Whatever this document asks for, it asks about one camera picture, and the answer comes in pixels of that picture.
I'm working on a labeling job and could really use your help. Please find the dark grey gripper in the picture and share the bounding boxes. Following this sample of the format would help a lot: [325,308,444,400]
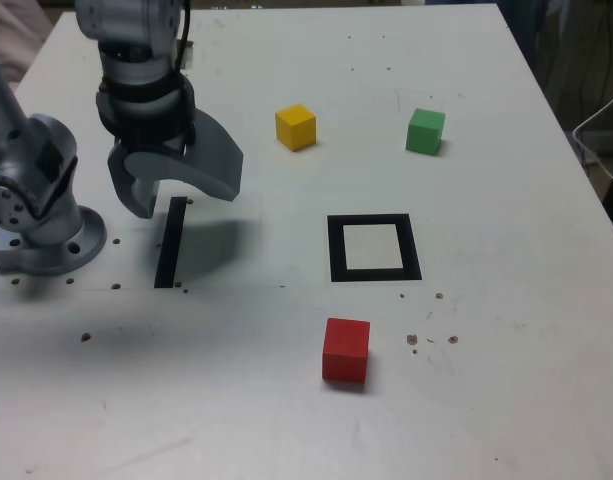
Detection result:
[107,106,246,220]

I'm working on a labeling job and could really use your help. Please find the yellow cube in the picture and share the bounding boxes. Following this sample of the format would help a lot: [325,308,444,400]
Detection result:
[274,103,318,152]

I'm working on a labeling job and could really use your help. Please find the red cube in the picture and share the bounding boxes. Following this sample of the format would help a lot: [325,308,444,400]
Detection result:
[321,317,372,384]

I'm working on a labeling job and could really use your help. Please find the green cube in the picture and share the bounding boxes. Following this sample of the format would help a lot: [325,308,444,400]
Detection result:
[404,107,447,156]

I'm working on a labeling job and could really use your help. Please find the black tape square outline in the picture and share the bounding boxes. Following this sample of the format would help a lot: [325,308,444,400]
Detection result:
[326,213,423,284]

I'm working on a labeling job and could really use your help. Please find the black tape strip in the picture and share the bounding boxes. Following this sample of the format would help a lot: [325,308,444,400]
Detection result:
[153,196,188,290]

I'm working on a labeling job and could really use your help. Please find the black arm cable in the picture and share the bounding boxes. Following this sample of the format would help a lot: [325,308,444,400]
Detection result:
[174,0,194,76]

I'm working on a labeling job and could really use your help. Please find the white cable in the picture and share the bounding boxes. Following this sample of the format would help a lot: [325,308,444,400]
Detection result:
[571,84,613,189]

